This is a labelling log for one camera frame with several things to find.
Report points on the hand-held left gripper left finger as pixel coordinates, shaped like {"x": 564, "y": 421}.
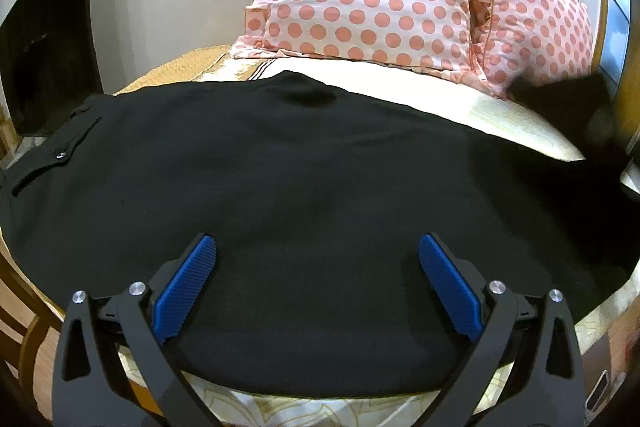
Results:
{"x": 186, "y": 287}

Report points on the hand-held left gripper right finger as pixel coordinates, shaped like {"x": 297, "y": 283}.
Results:
{"x": 450, "y": 287}

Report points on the black pants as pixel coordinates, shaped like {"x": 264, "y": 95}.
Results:
{"x": 310, "y": 187}

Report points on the cream patterned bedsheet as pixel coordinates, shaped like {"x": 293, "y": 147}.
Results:
{"x": 530, "y": 117}

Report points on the wooden chair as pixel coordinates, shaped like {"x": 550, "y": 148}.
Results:
{"x": 25, "y": 322}

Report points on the black flat screen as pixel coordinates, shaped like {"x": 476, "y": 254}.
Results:
{"x": 50, "y": 37}

